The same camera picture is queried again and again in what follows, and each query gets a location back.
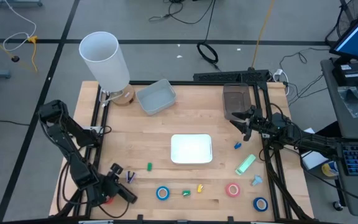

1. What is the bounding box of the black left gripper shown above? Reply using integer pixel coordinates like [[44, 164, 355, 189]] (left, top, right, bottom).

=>
[[94, 173, 138, 205]]

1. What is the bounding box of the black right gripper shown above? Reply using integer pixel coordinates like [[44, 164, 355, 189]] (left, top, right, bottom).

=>
[[229, 105, 272, 142]]

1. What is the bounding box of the light blue tape roll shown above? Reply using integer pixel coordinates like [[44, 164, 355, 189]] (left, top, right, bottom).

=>
[[155, 185, 171, 202]]

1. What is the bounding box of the mint green stapler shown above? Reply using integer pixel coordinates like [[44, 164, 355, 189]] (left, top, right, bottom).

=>
[[234, 154, 257, 176]]

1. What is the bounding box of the light grey plastic bin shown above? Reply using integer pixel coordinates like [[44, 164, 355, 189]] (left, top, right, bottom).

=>
[[135, 78, 177, 116]]

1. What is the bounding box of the pale blue staple remover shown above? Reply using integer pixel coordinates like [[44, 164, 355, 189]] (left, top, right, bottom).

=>
[[251, 174, 264, 187]]

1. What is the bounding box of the pink tape roll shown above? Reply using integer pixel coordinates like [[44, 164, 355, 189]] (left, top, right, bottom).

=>
[[225, 182, 241, 198]]

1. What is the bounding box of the dark blue tape roll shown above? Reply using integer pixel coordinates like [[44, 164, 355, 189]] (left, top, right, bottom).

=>
[[252, 197, 269, 213]]

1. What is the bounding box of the dark translucent plastic bin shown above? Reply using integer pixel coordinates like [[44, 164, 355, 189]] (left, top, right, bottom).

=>
[[222, 82, 253, 121]]

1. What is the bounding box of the black perforated bar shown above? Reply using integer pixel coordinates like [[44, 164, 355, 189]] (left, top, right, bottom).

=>
[[193, 69, 270, 83]]

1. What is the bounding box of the white plastic bin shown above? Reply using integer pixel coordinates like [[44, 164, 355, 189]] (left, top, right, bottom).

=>
[[170, 133, 213, 165]]

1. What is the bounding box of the white cardboard box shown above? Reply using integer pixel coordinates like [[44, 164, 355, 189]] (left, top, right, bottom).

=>
[[301, 148, 334, 171]]

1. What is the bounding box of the grey computer desk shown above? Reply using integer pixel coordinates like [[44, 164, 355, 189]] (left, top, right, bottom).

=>
[[320, 57, 358, 218]]

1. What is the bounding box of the clear plastic bag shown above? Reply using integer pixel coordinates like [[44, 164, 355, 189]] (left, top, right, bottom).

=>
[[336, 85, 358, 119]]

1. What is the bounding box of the black mini computer box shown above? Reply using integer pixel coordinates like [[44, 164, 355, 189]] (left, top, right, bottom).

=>
[[331, 62, 358, 87]]

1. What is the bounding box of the white shade wooden base lamp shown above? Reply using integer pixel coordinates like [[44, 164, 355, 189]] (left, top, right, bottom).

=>
[[78, 30, 135, 107]]

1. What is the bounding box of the black coiled cable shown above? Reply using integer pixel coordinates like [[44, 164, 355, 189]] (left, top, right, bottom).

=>
[[196, 0, 219, 71]]

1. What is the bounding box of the yellow hanging cable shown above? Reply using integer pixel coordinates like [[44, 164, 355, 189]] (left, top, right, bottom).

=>
[[252, 0, 276, 69]]

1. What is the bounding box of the black wire fan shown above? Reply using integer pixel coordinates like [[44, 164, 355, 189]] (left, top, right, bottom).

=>
[[324, 0, 358, 47]]

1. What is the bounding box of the yellow floor cable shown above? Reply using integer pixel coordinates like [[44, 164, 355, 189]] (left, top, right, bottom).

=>
[[26, 35, 39, 73]]

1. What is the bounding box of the white floor cable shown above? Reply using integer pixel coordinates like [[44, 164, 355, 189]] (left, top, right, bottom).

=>
[[3, 0, 38, 52]]

